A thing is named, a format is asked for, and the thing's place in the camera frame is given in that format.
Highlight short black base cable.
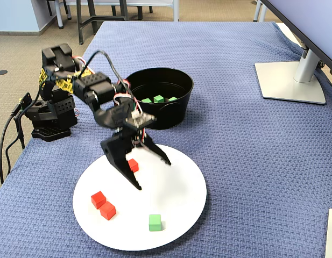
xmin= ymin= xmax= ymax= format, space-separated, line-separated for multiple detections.
xmin=14 ymin=115 xmax=25 ymax=150

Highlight thin black camera cable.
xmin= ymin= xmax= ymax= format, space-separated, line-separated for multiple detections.
xmin=4 ymin=50 xmax=141 ymax=175

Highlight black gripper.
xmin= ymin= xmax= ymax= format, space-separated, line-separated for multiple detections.
xmin=91 ymin=98 xmax=172 ymax=191

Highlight dark furniture legs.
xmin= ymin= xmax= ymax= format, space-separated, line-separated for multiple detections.
xmin=111 ymin=5 xmax=153 ymax=21

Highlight computer monitor screen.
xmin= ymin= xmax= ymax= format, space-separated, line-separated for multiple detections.
xmin=259 ymin=0 xmax=332 ymax=68

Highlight red cube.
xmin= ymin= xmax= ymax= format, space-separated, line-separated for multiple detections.
xmin=100 ymin=202 xmax=117 ymax=221
xmin=127 ymin=158 xmax=139 ymax=173
xmin=90 ymin=191 xmax=107 ymax=210

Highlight dark grey table frame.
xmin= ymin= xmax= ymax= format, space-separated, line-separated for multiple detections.
xmin=75 ymin=0 xmax=129 ymax=46

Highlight thick black base cable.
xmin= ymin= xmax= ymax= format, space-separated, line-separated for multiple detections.
xmin=0 ymin=105 xmax=23 ymax=185

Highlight black wrist camera board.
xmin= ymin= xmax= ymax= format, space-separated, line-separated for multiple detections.
xmin=122 ymin=112 xmax=158 ymax=128

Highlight silver monitor stand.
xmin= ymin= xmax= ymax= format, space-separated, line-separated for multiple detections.
xmin=254 ymin=40 xmax=328 ymax=105

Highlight black metal bucket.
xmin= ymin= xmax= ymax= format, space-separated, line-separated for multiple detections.
xmin=124 ymin=67 xmax=194 ymax=130

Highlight white round plate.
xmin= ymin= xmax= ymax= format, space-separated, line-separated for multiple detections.
xmin=72 ymin=144 xmax=208 ymax=252

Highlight blue woven tablecloth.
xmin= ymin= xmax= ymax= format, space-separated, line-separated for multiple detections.
xmin=0 ymin=20 xmax=332 ymax=258

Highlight black chair legs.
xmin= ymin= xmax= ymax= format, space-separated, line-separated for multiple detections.
xmin=46 ymin=0 xmax=72 ymax=20

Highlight white furniture legs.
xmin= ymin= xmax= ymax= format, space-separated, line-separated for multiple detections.
xmin=253 ymin=0 xmax=267 ymax=23

